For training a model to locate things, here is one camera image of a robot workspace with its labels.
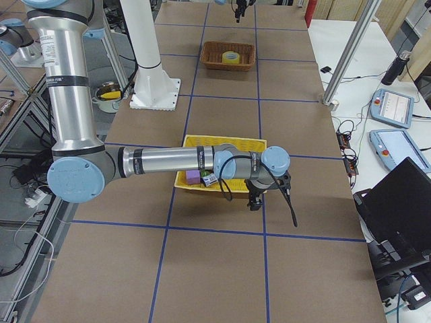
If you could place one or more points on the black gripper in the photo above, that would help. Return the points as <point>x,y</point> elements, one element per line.
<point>253,194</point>
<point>240,7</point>

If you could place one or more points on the yellow clear tape roll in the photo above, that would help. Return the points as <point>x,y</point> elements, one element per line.
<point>231,58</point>

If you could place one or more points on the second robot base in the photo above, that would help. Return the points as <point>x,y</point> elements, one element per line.
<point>19,45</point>

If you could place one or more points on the yellow woven basket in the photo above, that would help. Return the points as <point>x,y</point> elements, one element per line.
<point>242,144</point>

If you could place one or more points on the brown wicker basket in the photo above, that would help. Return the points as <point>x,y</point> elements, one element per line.
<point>211,55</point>

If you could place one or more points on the dark blue labelled can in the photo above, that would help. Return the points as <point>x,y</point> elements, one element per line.
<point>209,180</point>

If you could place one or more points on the purple foam block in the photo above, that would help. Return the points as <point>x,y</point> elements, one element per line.
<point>193,177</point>

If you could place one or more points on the black orange circuit board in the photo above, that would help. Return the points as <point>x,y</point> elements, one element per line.
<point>349,156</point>

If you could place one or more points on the black laptop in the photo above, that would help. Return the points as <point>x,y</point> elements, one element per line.
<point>397,211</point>

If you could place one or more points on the near teach pendant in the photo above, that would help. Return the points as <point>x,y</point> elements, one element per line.
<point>392,146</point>

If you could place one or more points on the teach pendant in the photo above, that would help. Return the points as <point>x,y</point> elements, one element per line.
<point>392,108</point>
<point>392,146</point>

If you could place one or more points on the white enamel pot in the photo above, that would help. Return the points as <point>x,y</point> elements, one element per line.
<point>107,97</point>

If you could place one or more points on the black water bottle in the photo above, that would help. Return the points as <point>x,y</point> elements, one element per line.
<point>396,68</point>

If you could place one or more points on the far teach pendant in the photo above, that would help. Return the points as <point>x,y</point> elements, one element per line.
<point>392,108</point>

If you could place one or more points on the black power adapter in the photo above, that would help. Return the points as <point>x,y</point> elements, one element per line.
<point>23,174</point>

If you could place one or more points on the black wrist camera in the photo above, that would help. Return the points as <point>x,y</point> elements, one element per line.
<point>285,181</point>

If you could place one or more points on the white central pedestal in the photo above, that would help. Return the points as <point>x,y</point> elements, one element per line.
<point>153,89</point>

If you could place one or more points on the aluminium frame post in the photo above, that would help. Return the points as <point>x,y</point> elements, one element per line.
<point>348,53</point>

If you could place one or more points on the aluminium side frame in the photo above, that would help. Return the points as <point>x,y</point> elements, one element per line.
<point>30,237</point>

